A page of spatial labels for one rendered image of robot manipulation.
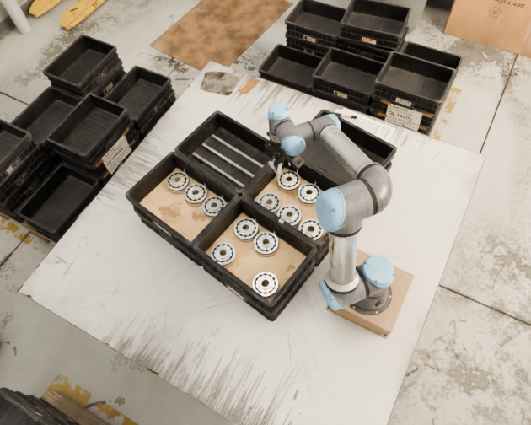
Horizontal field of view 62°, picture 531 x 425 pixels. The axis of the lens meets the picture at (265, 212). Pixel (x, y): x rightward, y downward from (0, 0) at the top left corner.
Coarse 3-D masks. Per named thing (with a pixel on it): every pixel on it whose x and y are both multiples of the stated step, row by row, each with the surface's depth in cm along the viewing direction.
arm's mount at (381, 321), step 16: (368, 256) 182; (400, 272) 178; (400, 288) 174; (352, 304) 171; (384, 304) 171; (400, 304) 171; (352, 320) 177; (368, 320) 168; (384, 320) 168; (384, 336) 174
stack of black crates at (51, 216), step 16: (64, 176) 274; (80, 176) 269; (48, 192) 267; (64, 192) 270; (80, 192) 270; (96, 192) 264; (32, 208) 261; (48, 208) 265; (64, 208) 264; (80, 208) 257; (32, 224) 260; (48, 224) 260; (64, 224) 248
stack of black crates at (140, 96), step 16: (128, 80) 292; (144, 80) 300; (160, 80) 291; (112, 96) 284; (128, 96) 293; (144, 96) 292; (160, 96) 284; (128, 112) 286; (144, 112) 274; (160, 112) 291; (144, 128) 280
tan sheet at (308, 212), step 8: (272, 184) 198; (264, 192) 196; (272, 192) 196; (280, 192) 196; (296, 192) 195; (256, 200) 194; (288, 200) 193; (296, 200) 193; (304, 208) 191; (312, 208) 191; (288, 216) 189; (304, 216) 189; (312, 216) 189
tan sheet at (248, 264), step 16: (224, 240) 185; (240, 256) 181; (256, 256) 181; (272, 256) 180; (288, 256) 180; (304, 256) 180; (240, 272) 178; (256, 272) 177; (272, 272) 177; (288, 272) 176
